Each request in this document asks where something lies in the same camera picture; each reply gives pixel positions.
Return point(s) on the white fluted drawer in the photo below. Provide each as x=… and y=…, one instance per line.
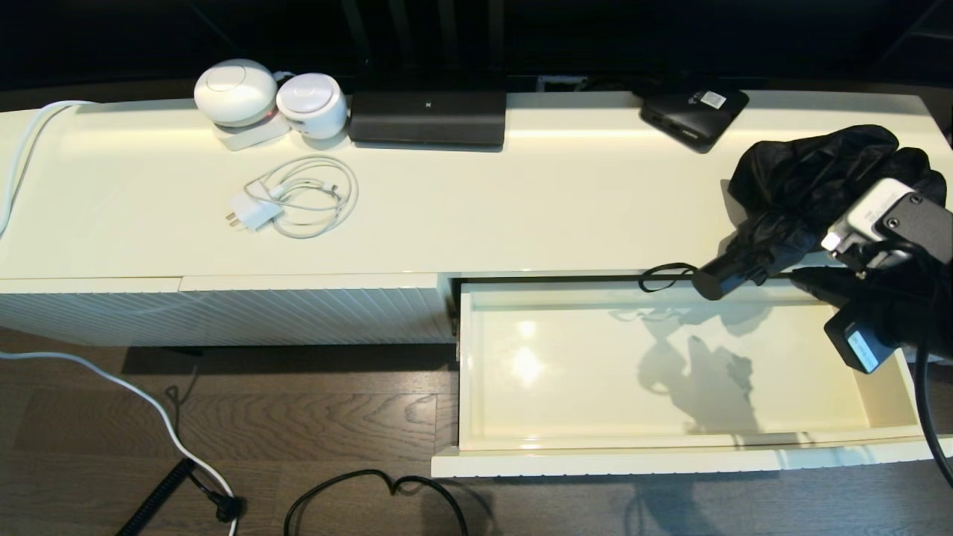
x=566, y=380

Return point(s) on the white slatted cabinet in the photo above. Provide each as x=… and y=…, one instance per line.
x=521, y=208

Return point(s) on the small white round device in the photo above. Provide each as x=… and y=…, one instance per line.
x=313, y=104

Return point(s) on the black set-top box with sticker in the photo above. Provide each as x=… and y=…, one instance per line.
x=689, y=119

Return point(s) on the large white round device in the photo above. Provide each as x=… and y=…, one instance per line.
x=237, y=93

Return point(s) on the white charger plug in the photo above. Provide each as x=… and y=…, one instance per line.
x=257, y=211

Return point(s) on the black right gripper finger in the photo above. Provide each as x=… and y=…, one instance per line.
x=826, y=284

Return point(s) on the white fluted cabinet front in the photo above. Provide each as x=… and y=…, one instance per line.
x=74, y=313
x=298, y=313

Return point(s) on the black umbrella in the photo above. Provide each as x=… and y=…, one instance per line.
x=789, y=179

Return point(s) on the black router box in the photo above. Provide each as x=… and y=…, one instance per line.
x=428, y=119

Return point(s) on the white flat device base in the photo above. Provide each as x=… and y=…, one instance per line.
x=249, y=138

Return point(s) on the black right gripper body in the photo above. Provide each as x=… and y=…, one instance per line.
x=901, y=313

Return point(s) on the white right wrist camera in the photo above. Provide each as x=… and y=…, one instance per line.
x=867, y=212

